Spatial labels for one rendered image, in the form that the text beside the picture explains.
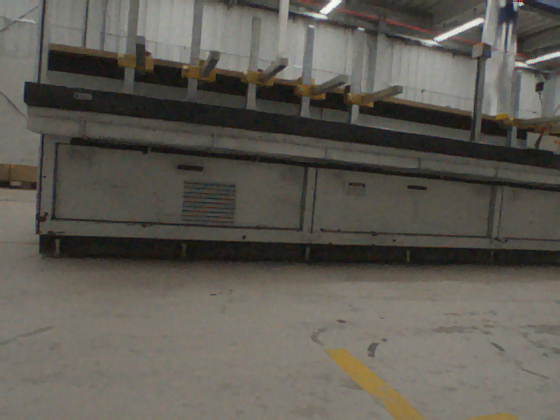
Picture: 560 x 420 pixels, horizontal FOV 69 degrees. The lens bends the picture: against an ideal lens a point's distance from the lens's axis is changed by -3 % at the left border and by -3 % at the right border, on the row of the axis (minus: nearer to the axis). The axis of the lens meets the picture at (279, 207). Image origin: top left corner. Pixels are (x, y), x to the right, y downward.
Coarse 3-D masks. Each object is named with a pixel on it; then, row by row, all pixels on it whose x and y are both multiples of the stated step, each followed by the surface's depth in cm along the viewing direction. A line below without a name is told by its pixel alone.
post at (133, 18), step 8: (136, 0) 160; (136, 8) 161; (136, 16) 161; (136, 24) 161; (128, 32) 160; (136, 32) 161; (128, 40) 161; (128, 48) 161; (128, 72) 162; (128, 80) 162; (128, 88) 162
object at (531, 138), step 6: (528, 132) 228; (528, 138) 229; (534, 138) 230; (546, 138) 233; (552, 138) 234; (558, 138) 236; (528, 144) 229; (540, 144) 232; (546, 144) 233; (552, 144) 235; (558, 144) 236; (546, 150) 234; (552, 150) 235
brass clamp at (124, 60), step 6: (120, 54) 160; (126, 54) 160; (132, 54) 161; (120, 60) 159; (126, 60) 160; (132, 60) 161; (150, 60) 163; (120, 66) 161; (126, 66) 161; (132, 66) 161; (138, 66) 162; (150, 66) 163; (150, 72) 167
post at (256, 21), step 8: (256, 16) 176; (256, 24) 176; (256, 32) 176; (256, 40) 177; (256, 48) 177; (256, 56) 177; (248, 64) 179; (256, 64) 177; (248, 88) 177; (248, 96) 177; (248, 104) 178
